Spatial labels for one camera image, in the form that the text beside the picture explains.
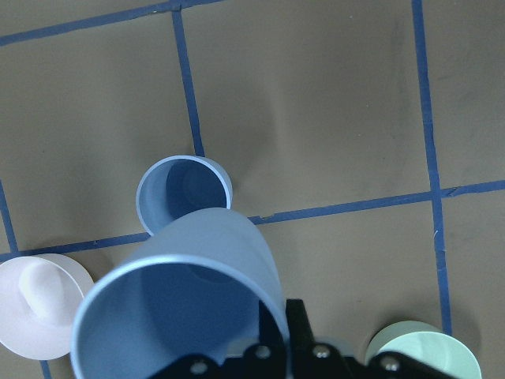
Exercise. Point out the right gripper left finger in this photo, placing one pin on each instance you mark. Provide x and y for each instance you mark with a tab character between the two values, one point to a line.
266	358

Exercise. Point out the blue cup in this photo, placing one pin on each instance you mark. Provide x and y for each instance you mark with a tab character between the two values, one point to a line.
178	185
195	287

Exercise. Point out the pink bowl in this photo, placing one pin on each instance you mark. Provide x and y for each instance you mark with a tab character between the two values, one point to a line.
40	296

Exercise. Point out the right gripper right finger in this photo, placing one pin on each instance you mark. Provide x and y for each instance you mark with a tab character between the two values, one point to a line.
311	358

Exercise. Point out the mint green bowl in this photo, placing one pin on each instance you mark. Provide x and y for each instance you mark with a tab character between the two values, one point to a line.
426	344

